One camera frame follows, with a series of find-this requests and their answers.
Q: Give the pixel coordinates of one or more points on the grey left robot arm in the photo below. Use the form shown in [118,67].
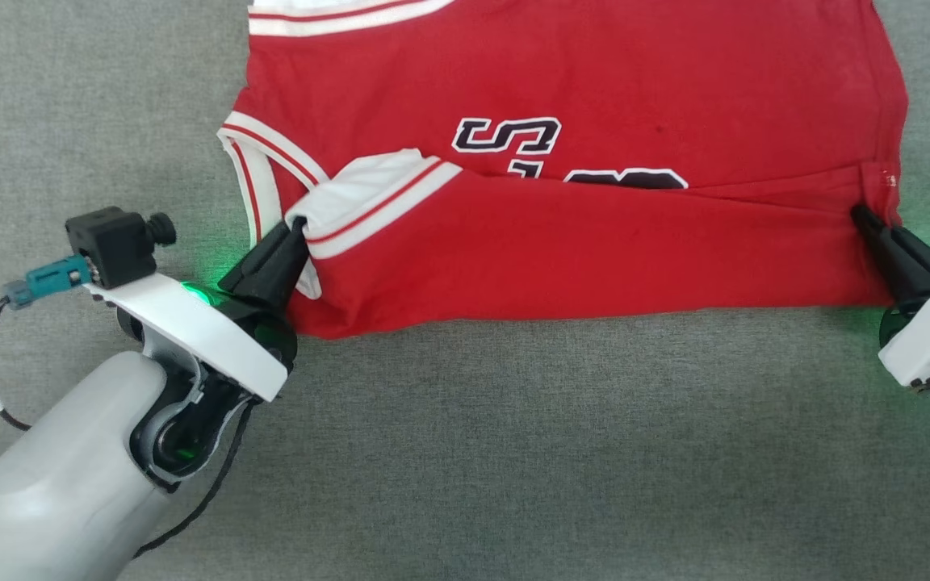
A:
[69,484]

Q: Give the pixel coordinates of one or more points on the red and white jersey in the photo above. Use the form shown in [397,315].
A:
[594,161]

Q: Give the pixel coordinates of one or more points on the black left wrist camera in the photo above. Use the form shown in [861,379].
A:
[114,242]

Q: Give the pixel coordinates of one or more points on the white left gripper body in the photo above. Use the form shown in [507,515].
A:
[198,335]

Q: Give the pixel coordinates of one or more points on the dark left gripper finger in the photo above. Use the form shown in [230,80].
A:
[259,257]
[283,278]

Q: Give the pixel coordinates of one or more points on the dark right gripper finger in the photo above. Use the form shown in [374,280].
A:
[925,258]
[889,258]

